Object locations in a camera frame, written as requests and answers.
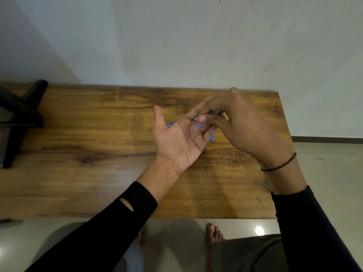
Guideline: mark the person's right hand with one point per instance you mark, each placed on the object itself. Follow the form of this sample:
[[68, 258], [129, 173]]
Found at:
[[249, 130]]

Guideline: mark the person's left hand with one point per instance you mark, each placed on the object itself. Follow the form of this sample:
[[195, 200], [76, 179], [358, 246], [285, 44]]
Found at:
[[175, 144]]

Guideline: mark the person's left thumb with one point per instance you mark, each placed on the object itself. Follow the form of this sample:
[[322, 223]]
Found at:
[[160, 118]]

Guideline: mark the person's right thumb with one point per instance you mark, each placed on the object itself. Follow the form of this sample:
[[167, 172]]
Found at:
[[209, 118]]

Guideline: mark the small blue packet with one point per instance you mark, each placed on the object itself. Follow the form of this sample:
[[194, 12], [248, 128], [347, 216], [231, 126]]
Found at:
[[211, 137]]

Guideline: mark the person's right forearm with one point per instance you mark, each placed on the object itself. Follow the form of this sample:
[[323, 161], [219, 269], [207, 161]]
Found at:
[[300, 218]]

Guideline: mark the person's left forearm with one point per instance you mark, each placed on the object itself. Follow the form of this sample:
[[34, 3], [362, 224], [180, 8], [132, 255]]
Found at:
[[113, 223]]

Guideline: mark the thin black wristband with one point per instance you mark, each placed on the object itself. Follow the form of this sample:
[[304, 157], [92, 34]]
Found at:
[[280, 165]]

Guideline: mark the person's right foot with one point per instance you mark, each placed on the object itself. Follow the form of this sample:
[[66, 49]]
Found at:
[[213, 236]]

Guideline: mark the person's foot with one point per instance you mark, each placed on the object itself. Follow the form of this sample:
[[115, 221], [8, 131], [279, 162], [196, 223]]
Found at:
[[213, 236], [142, 236]]

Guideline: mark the person's left foot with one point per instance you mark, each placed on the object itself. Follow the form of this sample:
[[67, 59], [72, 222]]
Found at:
[[142, 236]]

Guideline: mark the black stand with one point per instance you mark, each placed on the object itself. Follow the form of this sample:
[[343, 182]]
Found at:
[[19, 113]]

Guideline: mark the grey trousers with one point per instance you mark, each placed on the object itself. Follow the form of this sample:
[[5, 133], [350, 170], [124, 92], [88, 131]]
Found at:
[[246, 256]]

